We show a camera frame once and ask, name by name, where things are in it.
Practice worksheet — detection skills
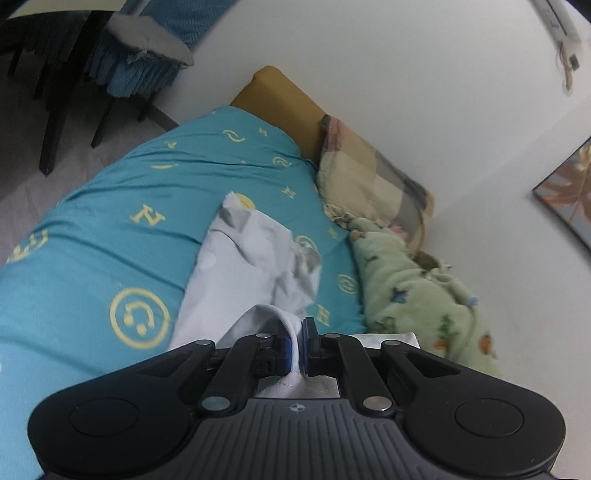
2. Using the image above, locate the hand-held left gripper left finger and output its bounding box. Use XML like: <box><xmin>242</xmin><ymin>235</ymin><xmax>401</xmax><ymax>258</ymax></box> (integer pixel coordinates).
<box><xmin>137</xmin><ymin>333</ymin><xmax>297</xmax><ymax>414</ymax></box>

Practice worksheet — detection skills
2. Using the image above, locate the blue covered chair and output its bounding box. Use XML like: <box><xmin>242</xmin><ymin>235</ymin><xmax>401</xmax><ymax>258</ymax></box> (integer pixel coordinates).
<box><xmin>0</xmin><ymin>18</ymin><xmax>84</xmax><ymax>100</ymax></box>
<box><xmin>85</xmin><ymin>0</ymin><xmax>238</xmax><ymax>149</ymax></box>

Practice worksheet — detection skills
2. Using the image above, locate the plaid pillow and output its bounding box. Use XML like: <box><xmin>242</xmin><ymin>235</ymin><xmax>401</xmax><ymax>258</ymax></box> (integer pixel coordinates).
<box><xmin>316</xmin><ymin>114</ymin><xmax>436</xmax><ymax>253</ymax></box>

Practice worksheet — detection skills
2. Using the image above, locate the green printed fleece blanket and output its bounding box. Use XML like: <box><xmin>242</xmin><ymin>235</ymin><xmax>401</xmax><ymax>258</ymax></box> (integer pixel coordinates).
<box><xmin>348</xmin><ymin>217</ymin><xmax>502</xmax><ymax>371</ymax></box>

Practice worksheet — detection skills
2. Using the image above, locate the white t-shirt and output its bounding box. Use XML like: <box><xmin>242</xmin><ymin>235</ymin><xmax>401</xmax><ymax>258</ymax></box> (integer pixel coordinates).
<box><xmin>168</xmin><ymin>191</ymin><xmax>422</xmax><ymax>400</ymax></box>

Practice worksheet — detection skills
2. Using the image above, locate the grey seat cushion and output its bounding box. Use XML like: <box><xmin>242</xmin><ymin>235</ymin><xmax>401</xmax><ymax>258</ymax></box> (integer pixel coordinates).
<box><xmin>104</xmin><ymin>13</ymin><xmax>195</xmax><ymax>66</ymax></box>

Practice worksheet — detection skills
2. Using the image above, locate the teal printed bed sheet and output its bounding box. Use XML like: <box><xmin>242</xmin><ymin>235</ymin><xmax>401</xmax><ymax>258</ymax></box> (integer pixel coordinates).
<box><xmin>0</xmin><ymin>106</ymin><xmax>371</xmax><ymax>480</ymax></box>

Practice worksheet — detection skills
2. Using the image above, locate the mustard bed headboard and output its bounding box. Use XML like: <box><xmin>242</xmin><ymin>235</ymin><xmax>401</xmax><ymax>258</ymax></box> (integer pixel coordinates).
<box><xmin>230</xmin><ymin>65</ymin><xmax>327</xmax><ymax>163</ymax></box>

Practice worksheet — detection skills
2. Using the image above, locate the framed wall picture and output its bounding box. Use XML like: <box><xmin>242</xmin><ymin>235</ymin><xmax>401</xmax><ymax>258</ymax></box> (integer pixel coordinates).
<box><xmin>532</xmin><ymin>136</ymin><xmax>591</xmax><ymax>253</ymax></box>

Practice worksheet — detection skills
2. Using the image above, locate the dark dining table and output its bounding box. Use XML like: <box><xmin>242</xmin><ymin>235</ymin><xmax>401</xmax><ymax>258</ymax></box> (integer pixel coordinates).
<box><xmin>0</xmin><ymin>0</ymin><xmax>123</xmax><ymax>176</ymax></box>

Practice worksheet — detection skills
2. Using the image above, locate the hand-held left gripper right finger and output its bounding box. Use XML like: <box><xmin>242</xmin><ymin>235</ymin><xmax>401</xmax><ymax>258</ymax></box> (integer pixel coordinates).
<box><xmin>302</xmin><ymin>316</ymin><xmax>468</xmax><ymax>414</ymax></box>

